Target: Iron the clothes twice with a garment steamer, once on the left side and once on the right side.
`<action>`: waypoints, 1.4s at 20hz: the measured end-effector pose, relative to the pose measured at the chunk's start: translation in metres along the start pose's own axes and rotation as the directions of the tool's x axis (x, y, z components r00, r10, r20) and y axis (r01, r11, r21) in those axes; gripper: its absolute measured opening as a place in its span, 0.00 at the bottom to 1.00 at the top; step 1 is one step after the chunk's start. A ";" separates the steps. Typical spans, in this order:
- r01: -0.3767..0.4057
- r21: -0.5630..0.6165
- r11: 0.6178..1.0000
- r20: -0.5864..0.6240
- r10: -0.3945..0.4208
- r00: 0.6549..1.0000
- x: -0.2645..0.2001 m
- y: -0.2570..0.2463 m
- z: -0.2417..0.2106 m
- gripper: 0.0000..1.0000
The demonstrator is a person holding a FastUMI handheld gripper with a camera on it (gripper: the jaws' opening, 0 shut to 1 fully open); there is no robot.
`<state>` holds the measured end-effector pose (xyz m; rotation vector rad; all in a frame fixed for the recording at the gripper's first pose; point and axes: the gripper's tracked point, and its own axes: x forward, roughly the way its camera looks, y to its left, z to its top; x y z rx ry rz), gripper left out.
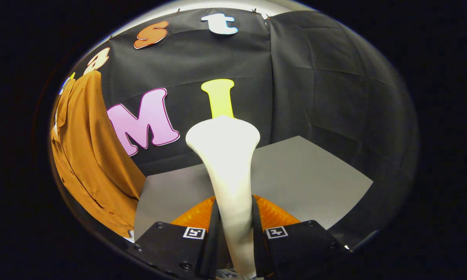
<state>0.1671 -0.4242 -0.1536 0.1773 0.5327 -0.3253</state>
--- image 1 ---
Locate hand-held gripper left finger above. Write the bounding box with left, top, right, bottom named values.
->
left=127, top=196, right=221, bottom=280

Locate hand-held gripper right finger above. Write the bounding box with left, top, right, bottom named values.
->
left=251, top=194, right=352, bottom=278

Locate white garment steamer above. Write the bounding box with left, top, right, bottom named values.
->
left=185, top=115, right=261, bottom=278

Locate brown button-up shirt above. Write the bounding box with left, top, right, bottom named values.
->
left=50, top=70, right=146, bottom=238

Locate white mannequin torso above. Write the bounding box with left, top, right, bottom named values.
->
left=54, top=76, right=135, bottom=242

